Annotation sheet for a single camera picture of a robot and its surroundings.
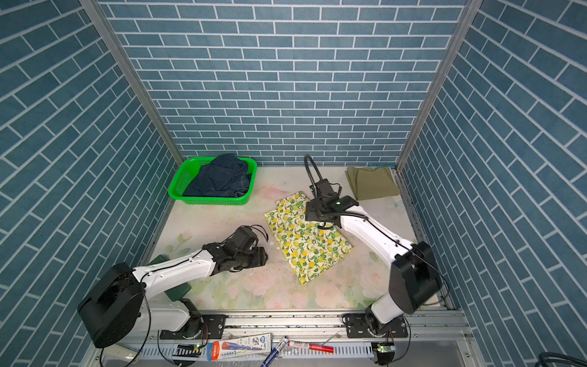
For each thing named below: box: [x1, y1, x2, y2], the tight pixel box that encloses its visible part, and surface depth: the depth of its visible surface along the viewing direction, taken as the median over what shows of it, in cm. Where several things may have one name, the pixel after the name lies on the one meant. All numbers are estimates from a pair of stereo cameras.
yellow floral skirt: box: [264, 191, 354, 286], surface depth 95 cm
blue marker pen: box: [259, 335, 289, 367], surface depth 69 cm
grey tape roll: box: [102, 344, 140, 363], surface depth 68 cm
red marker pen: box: [287, 341, 335, 355], surface depth 71 cm
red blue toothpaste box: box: [206, 333, 273, 362], surface depth 71 cm
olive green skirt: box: [344, 166, 401, 202], surface depth 118 cm
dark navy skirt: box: [182, 152, 253, 199], surface depth 110 cm
